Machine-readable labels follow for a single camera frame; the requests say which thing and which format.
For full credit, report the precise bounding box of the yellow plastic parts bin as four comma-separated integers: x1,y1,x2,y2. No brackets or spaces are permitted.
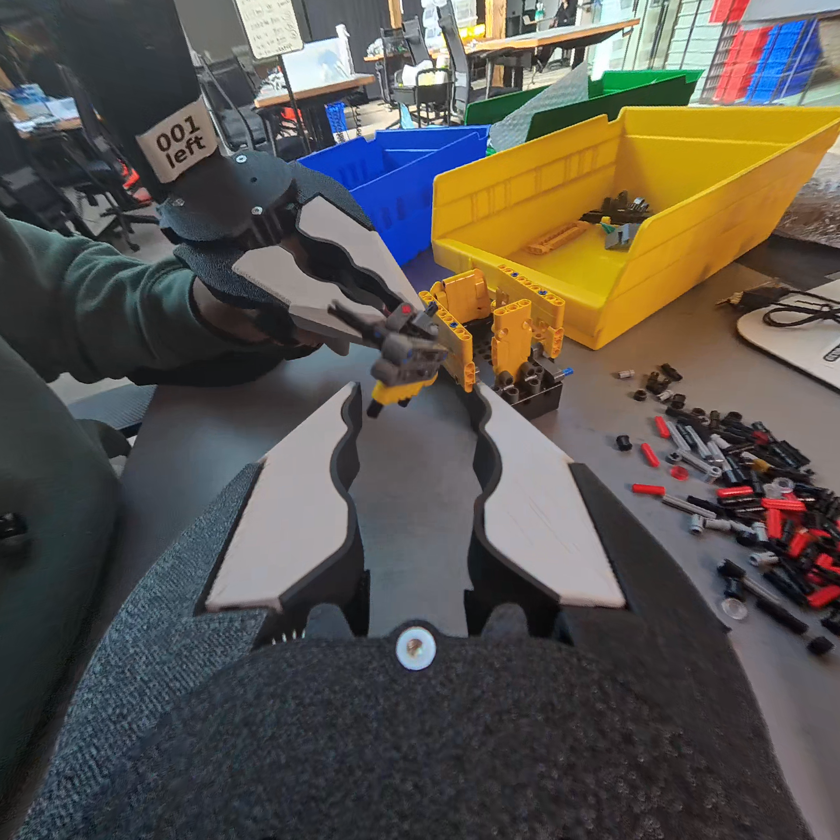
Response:
431,106,840,350

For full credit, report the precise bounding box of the person's left forearm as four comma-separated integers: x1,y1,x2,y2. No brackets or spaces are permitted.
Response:
0,213,198,385

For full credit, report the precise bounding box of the black lego elbow connector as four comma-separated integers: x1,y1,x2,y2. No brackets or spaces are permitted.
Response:
717,558,749,621

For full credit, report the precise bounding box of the person's green sweatshirt torso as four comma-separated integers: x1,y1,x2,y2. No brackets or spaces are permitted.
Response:
0,335,122,788

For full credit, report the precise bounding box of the wooden office desk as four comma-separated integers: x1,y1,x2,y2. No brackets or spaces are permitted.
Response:
255,73,376,109
459,18,641,86

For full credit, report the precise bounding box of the blue plastic bin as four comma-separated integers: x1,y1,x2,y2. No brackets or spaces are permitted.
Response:
297,125,492,266

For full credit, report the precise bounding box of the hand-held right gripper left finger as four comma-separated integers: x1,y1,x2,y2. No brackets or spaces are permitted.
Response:
203,382,366,614

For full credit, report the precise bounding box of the white notice board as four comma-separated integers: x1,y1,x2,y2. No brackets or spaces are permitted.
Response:
233,0,306,61

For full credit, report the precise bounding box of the shelf of coloured storage bins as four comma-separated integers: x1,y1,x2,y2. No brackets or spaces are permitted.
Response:
705,0,824,106

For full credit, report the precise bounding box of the green plastic bin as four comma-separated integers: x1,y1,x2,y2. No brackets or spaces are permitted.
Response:
587,69,706,106
465,85,690,142

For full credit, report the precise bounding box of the pile of small lego pins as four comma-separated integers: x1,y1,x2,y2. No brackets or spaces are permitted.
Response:
617,363,840,657

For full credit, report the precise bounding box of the orange lego beam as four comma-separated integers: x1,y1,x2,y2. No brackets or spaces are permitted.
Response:
525,220,592,256

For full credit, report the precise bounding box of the yellow black lego robot build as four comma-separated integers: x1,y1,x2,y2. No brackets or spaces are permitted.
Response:
419,262,575,420

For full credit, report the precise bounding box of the bubble wrap sheet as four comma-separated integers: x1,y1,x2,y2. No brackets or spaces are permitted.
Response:
489,62,592,152

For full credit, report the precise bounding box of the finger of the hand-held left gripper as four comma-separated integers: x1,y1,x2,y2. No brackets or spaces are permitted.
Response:
295,194,422,317
231,245,389,357

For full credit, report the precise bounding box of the small black cable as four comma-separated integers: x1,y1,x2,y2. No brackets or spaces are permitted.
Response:
715,282,840,329

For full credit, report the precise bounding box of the grey grille yellow lego subassembly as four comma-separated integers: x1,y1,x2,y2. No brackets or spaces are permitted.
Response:
366,331,450,420

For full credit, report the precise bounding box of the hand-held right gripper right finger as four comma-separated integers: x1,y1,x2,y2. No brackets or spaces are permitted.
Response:
468,382,627,610

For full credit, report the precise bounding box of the black office chair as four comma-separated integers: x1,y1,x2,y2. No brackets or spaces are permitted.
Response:
0,98,142,253
197,56,277,158

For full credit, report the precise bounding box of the bundle of black lego parts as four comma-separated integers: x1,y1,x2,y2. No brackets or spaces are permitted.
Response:
581,190,654,227

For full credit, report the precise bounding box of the white instruction booklet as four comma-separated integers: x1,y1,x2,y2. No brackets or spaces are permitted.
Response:
736,279,840,393

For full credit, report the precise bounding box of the clear plastic bag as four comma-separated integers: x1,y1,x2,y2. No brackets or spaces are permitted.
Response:
774,164,840,250

